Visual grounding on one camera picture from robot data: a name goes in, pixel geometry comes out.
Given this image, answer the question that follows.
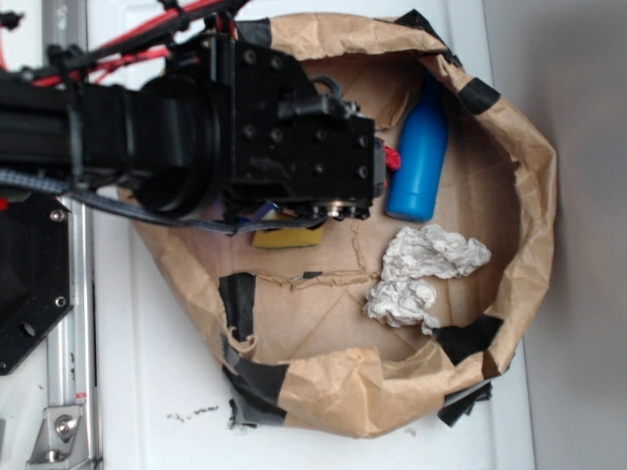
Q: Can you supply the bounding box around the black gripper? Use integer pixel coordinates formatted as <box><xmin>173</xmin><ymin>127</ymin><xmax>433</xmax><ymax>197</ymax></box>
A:
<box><xmin>166</xmin><ymin>35</ymin><xmax>385</xmax><ymax>219</ymax></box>

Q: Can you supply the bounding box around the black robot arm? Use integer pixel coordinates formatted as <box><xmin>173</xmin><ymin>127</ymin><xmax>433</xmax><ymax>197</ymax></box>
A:
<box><xmin>1</xmin><ymin>36</ymin><xmax>385</xmax><ymax>219</ymax></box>

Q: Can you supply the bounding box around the yellow sponge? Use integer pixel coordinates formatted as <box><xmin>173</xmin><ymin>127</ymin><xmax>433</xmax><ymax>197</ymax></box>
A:
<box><xmin>252</xmin><ymin>226</ymin><xmax>323</xmax><ymax>249</ymax></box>

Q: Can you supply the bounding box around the crumpled red paper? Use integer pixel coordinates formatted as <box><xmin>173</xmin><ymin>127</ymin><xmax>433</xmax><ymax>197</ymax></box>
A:
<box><xmin>384</xmin><ymin>145</ymin><xmax>402</xmax><ymax>171</ymax></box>

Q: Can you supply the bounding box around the blue plastic bottle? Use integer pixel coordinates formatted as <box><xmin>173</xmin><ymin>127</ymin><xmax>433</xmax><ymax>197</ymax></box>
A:
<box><xmin>385</xmin><ymin>72</ymin><xmax>449</xmax><ymax>222</ymax></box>

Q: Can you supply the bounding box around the crumpled white paper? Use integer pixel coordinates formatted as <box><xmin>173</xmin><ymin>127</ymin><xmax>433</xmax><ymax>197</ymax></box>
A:
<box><xmin>363</xmin><ymin>224</ymin><xmax>492</xmax><ymax>335</ymax></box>

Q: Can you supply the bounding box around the brown paper bag tray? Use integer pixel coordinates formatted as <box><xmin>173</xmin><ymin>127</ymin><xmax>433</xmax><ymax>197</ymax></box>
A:
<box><xmin>136</xmin><ymin>12</ymin><xmax>557</xmax><ymax>438</ymax></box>

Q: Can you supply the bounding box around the red cable bundle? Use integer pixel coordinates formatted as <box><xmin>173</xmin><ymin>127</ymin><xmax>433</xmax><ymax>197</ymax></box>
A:
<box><xmin>0</xmin><ymin>0</ymin><xmax>256</xmax><ymax>89</ymax></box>

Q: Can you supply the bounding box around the grey braided cable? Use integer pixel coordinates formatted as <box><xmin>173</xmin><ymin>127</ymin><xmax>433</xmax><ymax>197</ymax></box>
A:
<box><xmin>0</xmin><ymin>165</ymin><xmax>324</xmax><ymax>237</ymax></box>

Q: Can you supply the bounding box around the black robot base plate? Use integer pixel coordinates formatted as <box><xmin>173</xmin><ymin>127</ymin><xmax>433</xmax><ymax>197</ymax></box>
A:
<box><xmin>1</xmin><ymin>194</ymin><xmax>72</xmax><ymax>376</ymax></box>

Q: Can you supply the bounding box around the aluminium extrusion rail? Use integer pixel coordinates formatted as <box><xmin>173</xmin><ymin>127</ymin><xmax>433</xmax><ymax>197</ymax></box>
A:
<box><xmin>40</xmin><ymin>0</ymin><xmax>103</xmax><ymax>470</ymax></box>

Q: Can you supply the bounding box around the metal corner bracket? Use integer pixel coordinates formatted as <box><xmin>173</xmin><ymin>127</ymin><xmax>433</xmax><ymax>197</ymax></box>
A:
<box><xmin>25</xmin><ymin>404</ymin><xmax>87</xmax><ymax>469</ymax></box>

